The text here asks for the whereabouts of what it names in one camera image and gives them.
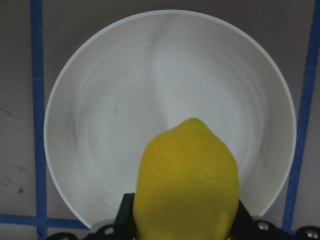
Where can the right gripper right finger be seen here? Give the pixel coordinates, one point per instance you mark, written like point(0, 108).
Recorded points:
point(246, 228)

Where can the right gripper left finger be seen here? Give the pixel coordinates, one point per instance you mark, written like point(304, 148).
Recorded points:
point(123, 227)

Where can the yellow lemon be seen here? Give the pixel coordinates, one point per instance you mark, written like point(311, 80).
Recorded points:
point(187, 186)

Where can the cream round plate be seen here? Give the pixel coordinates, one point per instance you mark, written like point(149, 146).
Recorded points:
point(147, 73)

